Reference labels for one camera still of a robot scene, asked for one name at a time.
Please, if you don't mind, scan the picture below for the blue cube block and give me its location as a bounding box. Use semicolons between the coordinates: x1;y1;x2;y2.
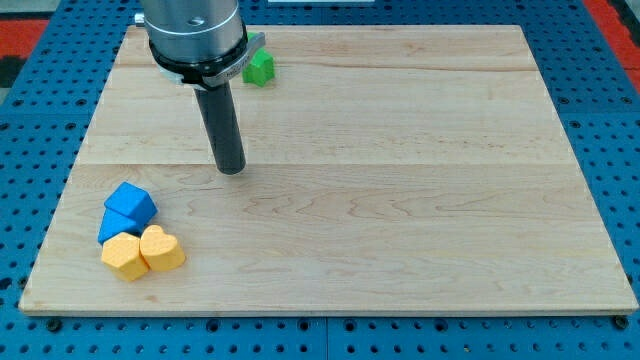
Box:
104;182;158;225

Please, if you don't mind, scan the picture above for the yellow hexagon block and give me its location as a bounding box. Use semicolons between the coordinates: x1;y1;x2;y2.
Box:
101;232;150;282

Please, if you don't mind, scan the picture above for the yellow heart block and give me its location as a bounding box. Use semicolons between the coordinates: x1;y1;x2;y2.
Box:
140;225;186;272

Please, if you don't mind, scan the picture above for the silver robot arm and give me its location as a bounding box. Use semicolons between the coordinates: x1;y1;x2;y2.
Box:
136;0;266;90

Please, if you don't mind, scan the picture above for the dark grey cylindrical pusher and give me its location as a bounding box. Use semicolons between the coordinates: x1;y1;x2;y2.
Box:
195;83;246;175

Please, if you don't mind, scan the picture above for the blue triangular block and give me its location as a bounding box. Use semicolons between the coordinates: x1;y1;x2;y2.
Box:
97;209;142;245

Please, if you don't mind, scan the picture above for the green block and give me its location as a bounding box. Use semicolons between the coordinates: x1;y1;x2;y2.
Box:
242;47;275;87

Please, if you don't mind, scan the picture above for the wooden board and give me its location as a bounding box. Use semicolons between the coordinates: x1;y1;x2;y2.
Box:
19;25;638;317

